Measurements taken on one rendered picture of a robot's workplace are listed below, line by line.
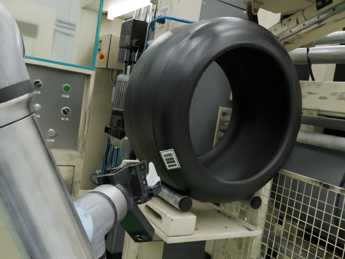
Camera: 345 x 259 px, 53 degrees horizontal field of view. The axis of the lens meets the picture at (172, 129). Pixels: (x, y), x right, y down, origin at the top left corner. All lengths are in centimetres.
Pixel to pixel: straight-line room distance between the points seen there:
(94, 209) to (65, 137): 108
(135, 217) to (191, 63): 44
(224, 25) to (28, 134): 75
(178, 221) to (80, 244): 63
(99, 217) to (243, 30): 69
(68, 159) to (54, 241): 120
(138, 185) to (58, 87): 97
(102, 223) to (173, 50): 55
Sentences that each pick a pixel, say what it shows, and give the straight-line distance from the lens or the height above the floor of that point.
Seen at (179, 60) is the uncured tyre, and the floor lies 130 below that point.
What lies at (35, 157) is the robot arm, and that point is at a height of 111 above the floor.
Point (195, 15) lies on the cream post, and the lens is 143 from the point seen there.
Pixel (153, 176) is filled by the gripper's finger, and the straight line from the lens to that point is 79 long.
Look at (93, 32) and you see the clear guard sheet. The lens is 162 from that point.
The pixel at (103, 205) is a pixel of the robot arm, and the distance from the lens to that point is 59.
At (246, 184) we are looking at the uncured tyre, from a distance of 111.
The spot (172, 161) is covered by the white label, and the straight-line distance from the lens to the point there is 96.
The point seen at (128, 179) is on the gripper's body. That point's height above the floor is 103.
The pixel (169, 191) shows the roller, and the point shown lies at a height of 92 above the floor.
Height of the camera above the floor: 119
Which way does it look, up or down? 5 degrees down
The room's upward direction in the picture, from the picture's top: 9 degrees clockwise
